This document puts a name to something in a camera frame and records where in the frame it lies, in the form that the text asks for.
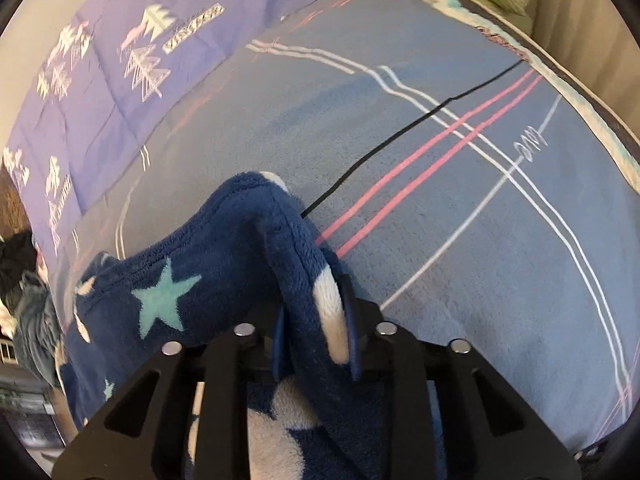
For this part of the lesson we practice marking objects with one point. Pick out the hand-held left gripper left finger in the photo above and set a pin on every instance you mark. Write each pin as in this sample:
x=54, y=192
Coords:
x=278, y=347

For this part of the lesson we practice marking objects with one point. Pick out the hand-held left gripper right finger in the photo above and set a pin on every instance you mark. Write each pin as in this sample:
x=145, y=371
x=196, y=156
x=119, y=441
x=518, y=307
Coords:
x=356, y=345

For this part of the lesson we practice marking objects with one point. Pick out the navy star-print fleece jacket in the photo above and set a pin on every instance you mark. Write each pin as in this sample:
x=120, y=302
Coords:
x=225, y=260

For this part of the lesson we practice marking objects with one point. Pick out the black clothes pile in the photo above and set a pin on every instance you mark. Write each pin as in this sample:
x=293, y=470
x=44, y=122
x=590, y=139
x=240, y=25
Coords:
x=17, y=255

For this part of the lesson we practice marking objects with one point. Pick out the blue striped bed sheet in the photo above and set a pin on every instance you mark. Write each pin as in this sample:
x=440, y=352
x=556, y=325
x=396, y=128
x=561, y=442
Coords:
x=450, y=260

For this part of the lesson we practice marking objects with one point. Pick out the teal fleece blanket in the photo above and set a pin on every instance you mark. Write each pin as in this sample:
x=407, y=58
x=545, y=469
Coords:
x=35, y=330

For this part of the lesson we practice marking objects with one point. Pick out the purple tree-print blanket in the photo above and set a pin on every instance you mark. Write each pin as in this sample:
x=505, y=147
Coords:
x=100, y=110

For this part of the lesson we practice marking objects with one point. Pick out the dark-edged mattress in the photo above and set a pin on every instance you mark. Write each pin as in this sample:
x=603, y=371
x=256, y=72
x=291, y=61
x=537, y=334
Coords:
x=575, y=85

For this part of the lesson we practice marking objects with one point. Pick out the beige curtain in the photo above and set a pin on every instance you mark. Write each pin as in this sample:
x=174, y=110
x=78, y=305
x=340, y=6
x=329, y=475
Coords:
x=575, y=35

